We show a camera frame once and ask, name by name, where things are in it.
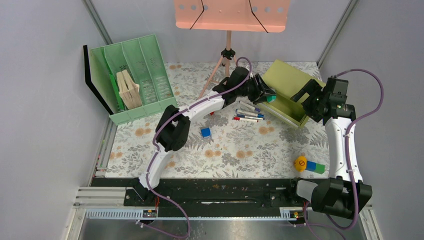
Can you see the floral table mat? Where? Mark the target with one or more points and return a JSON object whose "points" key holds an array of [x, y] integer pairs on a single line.
{"points": [[236, 149]]}

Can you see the red whiteboard marker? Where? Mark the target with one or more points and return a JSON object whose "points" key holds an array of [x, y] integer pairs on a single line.
{"points": [[245, 119]]}

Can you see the yellow-green drawer cabinet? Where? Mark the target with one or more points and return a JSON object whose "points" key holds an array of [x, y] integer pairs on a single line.
{"points": [[286, 81]]}

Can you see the green plastic folder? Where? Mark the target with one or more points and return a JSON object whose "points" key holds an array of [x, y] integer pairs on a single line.
{"points": [[120, 103]]}

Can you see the purple 52-storey treehouse book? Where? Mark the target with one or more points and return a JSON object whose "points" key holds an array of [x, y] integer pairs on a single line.
{"points": [[125, 85]]}

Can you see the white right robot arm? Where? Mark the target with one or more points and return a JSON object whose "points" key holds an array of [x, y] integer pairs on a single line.
{"points": [[343, 193]]}

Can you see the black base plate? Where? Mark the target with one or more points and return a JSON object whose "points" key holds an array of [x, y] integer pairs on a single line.
{"points": [[209, 197]]}

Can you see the dark blue whiteboard marker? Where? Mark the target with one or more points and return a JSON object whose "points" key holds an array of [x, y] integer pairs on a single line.
{"points": [[249, 117]]}

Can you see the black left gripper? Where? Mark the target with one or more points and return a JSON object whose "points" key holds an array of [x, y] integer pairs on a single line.
{"points": [[259, 84]]}

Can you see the yellow blue green toy block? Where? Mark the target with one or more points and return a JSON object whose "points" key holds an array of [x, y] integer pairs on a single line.
{"points": [[301, 164]]}

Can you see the green plastic file organizer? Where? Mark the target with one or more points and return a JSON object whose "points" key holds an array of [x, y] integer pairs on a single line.
{"points": [[142, 58]]}

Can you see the teal stamp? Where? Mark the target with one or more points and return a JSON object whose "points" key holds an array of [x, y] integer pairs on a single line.
{"points": [[271, 98]]}

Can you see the pink music stand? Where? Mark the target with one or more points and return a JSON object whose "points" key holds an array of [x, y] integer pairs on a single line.
{"points": [[268, 16]]}

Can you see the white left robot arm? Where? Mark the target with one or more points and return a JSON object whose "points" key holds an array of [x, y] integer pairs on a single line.
{"points": [[172, 131]]}

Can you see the blue stamp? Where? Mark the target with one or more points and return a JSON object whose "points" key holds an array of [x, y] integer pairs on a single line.
{"points": [[206, 132]]}

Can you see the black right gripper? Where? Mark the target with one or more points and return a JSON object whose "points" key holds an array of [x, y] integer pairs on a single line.
{"points": [[310, 87]]}

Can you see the blue cap whiteboard marker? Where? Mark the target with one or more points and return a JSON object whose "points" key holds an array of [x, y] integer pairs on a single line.
{"points": [[253, 108]]}

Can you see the white sketch pad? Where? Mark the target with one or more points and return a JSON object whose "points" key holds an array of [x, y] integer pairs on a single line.
{"points": [[97, 78]]}

